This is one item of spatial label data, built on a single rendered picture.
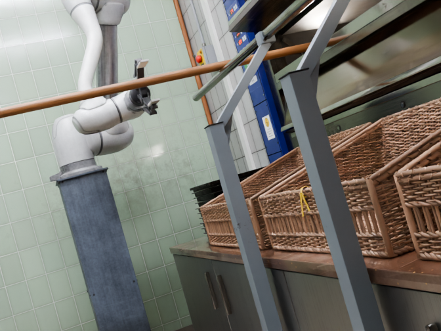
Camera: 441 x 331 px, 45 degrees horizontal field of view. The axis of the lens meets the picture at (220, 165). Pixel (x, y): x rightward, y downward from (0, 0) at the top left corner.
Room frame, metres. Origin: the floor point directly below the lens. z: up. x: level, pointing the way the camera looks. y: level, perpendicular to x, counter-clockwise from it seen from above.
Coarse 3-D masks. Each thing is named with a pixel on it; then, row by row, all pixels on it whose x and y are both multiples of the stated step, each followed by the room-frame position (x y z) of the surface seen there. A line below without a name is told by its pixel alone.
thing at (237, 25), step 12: (252, 0) 1.96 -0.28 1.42; (264, 0) 1.91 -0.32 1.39; (276, 0) 1.92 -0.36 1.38; (288, 0) 1.94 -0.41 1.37; (252, 12) 2.02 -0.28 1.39; (264, 12) 2.03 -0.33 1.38; (276, 12) 2.05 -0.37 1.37; (240, 24) 2.13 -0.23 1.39; (252, 24) 2.15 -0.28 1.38; (264, 24) 2.17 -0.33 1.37
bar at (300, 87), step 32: (320, 32) 0.98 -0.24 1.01; (256, 64) 1.46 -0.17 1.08; (288, 96) 0.96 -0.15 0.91; (224, 128) 1.42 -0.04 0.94; (320, 128) 0.95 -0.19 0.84; (224, 160) 1.39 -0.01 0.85; (320, 160) 0.94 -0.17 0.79; (224, 192) 1.41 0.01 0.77; (320, 192) 0.95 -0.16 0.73; (352, 224) 0.95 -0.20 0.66; (256, 256) 1.40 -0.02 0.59; (352, 256) 0.94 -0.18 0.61; (256, 288) 1.39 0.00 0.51; (352, 288) 0.94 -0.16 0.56; (352, 320) 0.96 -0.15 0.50
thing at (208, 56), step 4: (200, 48) 2.79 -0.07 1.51; (204, 48) 2.77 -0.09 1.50; (208, 48) 2.77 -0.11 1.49; (212, 48) 2.78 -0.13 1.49; (204, 52) 2.76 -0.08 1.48; (208, 52) 2.77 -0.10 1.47; (212, 52) 2.78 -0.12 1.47; (204, 56) 2.76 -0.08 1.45; (208, 56) 2.77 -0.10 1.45; (212, 56) 2.78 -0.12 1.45; (216, 56) 2.78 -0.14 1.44; (204, 60) 2.77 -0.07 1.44; (208, 60) 2.77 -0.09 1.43; (212, 60) 2.77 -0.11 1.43; (216, 60) 2.78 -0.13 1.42; (200, 64) 2.84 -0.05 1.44; (204, 64) 2.79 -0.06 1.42
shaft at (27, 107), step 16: (288, 48) 1.94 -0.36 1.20; (304, 48) 1.96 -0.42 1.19; (208, 64) 1.83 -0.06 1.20; (224, 64) 1.85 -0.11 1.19; (240, 64) 1.87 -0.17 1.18; (144, 80) 1.75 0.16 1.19; (160, 80) 1.77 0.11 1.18; (64, 96) 1.66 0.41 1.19; (80, 96) 1.68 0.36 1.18; (96, 96) 1.70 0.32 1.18; (0, 112) 1.60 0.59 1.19; (16, 112) 1.61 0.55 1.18
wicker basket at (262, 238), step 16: (352, 128) 1.78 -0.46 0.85; (336, 144) 1.64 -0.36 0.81; (288, 160) 2.18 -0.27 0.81; (256, 176) 2.13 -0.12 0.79; (272, 176) 2.15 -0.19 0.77; (288, 176) 1.58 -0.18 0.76; (256, 192) 2.13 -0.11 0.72; (208, 208) 1.96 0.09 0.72; (224, 208) 1.77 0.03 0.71; (256, 208) 1.55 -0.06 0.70; (208, 224) 2.03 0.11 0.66; (224, 224) 1.84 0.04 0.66; (256, 224) 1.54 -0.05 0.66; (224, 240) 1.87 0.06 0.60
